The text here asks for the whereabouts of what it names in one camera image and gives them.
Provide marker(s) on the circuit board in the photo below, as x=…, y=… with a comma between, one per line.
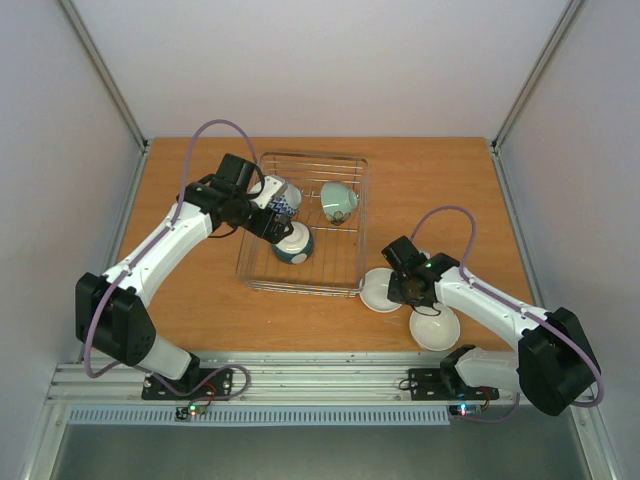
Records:
x=189, y=412
x=465, y=410

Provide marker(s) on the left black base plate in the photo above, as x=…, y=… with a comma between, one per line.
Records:
x=202, y=382

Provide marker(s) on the white bowl black outside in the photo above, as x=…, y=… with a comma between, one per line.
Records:
x=297, y=247

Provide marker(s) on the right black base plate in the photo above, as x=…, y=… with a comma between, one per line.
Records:
x=425, y=384

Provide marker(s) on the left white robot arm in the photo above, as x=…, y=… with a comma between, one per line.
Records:
x=111, y=309

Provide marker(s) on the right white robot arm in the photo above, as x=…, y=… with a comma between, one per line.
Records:
x=551, y=362

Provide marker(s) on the right circuit board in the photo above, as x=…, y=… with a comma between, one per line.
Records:
x=465, y=410

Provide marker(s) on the red patterned bowl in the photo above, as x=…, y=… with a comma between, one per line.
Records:
x=289, y=203

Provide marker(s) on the white bowl left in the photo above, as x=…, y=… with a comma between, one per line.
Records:
x=374, y=290

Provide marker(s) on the left circuit board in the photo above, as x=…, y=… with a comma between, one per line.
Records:
x=189, y=412

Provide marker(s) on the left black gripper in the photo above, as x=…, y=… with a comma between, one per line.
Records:
x=262, y=229

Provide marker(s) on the metal wire dish rack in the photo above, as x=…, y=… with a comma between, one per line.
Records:
x=337, y=264

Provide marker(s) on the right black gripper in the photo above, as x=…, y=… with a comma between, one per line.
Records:
x=396, y=293

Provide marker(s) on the white bowl front right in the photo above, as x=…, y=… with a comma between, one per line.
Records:
x=434, y=328

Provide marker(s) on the grey slotted cable duct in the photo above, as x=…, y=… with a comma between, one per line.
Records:
x=261, y=416

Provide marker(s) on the teal ceramic bowl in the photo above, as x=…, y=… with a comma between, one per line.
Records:
x=338, y=202

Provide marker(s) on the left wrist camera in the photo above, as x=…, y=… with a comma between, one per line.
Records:
x=273, y=188

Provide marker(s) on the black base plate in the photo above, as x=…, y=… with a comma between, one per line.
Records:
x=425, y=384
x=202, y=382

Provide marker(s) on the aluminium rail frame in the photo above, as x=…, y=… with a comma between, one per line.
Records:
x=287, y=378

